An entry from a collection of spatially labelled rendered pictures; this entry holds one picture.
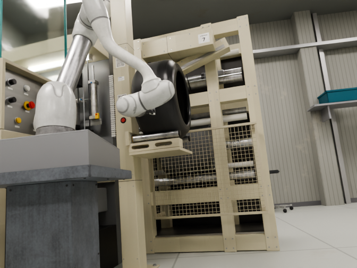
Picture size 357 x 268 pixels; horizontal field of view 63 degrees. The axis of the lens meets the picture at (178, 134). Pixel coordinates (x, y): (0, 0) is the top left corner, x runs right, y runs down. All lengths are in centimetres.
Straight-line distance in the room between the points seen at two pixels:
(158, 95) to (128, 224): 104
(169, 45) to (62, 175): 173
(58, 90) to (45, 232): 56
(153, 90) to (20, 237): 80
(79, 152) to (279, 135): 498
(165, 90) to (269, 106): 460
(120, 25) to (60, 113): 131
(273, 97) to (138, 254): 449
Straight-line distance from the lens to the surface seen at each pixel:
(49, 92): 131
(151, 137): 196
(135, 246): 212
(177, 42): 249
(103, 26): 160
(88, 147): 108
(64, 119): 127
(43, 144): 116
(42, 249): 120
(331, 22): 683
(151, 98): 139
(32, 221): 121
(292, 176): 577
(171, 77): 192
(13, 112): 178
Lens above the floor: 56
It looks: 10 degrees up
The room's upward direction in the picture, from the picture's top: 5 degrees counter-clockwise
